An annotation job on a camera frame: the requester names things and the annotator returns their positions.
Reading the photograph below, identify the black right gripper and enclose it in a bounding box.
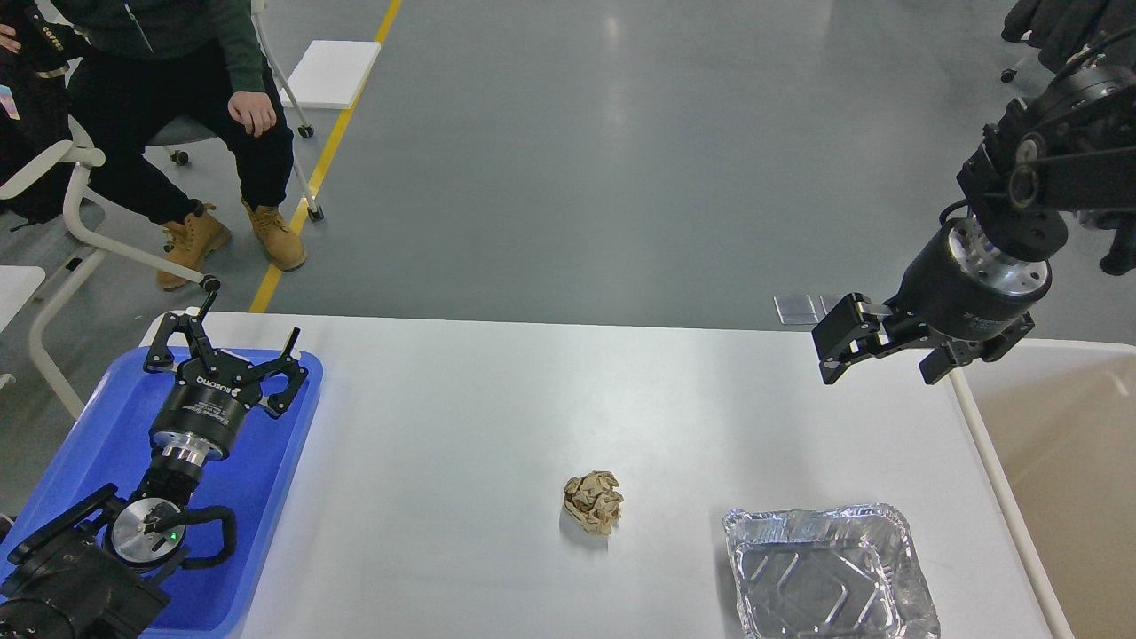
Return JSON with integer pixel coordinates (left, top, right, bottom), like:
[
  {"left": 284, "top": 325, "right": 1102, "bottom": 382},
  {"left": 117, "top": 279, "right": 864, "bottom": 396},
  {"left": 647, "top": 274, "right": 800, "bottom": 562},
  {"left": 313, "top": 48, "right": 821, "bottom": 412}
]
[{"left": 811, "top": 221, "right": 1053, "bottom": 385}]

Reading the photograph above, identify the chair with dark jacket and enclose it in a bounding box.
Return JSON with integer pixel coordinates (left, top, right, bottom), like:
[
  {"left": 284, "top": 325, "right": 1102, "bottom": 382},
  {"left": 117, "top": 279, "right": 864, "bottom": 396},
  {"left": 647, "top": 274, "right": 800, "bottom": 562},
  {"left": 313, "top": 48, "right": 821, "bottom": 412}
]
[{"left": 1001, "top": 1, "right": 1135, "bottom": 73}]

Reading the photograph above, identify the aluminium foil tray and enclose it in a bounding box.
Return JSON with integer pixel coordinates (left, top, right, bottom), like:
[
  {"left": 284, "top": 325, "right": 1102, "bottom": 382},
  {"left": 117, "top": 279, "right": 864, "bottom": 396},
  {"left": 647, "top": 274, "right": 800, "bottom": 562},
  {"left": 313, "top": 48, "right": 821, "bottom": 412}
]
[{"left": 722, "top": 504, "right": 942, "bottom": 638}]

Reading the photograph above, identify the white table at left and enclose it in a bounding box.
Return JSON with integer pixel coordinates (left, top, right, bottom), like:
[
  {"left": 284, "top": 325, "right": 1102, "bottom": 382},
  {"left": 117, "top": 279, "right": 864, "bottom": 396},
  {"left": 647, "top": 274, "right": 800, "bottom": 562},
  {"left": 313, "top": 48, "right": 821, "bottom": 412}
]
[{"left": 1, "top": 265, "right": 45, "bottom": 332}]

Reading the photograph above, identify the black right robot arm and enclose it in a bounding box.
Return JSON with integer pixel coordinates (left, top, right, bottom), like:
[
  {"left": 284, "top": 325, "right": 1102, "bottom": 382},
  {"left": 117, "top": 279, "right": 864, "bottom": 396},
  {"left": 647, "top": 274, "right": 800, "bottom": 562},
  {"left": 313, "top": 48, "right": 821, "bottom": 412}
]
[{"left": 811, "top": 26, "right": 1135, "bottom": 384}]

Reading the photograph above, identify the white foam board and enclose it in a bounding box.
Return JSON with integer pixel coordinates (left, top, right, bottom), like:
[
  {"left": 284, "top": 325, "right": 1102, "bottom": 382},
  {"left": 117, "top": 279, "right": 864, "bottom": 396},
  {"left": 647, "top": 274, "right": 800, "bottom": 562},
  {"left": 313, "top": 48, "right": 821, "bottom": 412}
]
[{"left": 287, "top": 40, "right": 382, "bottom": 110}]

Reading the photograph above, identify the right floor plate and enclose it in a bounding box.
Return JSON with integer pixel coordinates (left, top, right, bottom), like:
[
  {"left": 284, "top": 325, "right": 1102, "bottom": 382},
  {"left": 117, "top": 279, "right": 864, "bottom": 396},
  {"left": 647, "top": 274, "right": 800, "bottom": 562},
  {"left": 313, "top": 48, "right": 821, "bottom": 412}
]
[{"left": 818, "top": 294, "right": 843, "bottom": 320}]

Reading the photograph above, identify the floor plate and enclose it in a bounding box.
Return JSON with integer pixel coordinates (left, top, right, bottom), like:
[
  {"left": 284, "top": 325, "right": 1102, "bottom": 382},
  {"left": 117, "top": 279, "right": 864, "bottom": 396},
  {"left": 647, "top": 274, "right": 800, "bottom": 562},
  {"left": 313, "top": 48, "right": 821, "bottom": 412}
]
[
  {"left": 772, "top": 294, "right": 822, "bottom": 325},
  {"left": 818, "top": 294, "right": 843, "bottom": 320}
]

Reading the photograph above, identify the blue plastic tray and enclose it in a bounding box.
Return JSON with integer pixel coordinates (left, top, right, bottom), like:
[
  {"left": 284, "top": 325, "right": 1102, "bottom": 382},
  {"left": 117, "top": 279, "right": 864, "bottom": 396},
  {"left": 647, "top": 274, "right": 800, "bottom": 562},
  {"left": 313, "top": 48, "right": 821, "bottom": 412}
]
[{"left": 3, "top": 348, "right": 324, "bottom": 638}]

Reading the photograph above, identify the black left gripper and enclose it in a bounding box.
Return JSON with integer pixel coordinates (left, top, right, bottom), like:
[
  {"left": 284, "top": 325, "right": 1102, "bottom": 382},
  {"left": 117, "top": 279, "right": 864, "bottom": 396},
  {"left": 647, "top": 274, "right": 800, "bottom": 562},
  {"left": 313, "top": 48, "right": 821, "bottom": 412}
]
[{"left": 143, "top": 291, "right": 310, "bottom": 462}]

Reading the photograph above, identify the beige plastic bin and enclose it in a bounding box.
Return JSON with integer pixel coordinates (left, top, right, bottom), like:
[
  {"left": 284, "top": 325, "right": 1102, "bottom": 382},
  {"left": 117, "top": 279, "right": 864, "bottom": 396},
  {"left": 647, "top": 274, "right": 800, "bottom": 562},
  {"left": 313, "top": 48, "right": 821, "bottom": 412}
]
[{"left": 949, "top": 339, "right": 1135, "bottom": 638}]

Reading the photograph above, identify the white chair frame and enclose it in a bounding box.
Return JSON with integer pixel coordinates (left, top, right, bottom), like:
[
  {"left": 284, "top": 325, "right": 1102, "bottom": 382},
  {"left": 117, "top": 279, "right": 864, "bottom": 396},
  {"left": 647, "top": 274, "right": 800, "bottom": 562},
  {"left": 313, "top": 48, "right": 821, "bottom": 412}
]
[{"left": 0, "top": 0, "right": 325, "bottom": 420}]

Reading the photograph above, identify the left floor plate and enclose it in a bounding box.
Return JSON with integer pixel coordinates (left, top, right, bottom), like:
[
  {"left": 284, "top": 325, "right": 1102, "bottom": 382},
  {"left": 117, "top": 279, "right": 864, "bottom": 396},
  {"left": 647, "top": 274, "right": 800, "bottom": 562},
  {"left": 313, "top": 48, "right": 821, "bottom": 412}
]
[{"left": 772, "top": 294, "right": 822, "bottom": 325}]

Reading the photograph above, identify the crumpled brown paper ball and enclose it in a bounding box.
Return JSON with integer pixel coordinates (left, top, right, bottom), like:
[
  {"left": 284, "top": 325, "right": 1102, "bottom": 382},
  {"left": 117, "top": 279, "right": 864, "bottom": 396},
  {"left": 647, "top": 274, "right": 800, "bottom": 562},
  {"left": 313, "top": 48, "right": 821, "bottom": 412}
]
[{"left": 563, "top": 470, "right": 624, "bottom": 537}]

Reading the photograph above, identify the seated person in green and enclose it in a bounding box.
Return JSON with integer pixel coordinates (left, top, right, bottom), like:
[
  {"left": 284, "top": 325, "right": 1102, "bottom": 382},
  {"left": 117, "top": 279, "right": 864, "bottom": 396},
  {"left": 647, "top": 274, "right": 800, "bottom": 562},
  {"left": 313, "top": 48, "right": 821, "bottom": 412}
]
[{"left": 55, "top": 1, "right": 307, "bottom": 272}]

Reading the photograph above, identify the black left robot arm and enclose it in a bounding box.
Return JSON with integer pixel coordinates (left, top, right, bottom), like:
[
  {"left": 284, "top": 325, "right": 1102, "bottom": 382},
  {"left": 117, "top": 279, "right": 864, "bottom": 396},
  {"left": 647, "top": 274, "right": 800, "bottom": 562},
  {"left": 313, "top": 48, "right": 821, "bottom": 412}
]
[{"left": 3, "top": 309, "right": 323, "bottom": 638}]

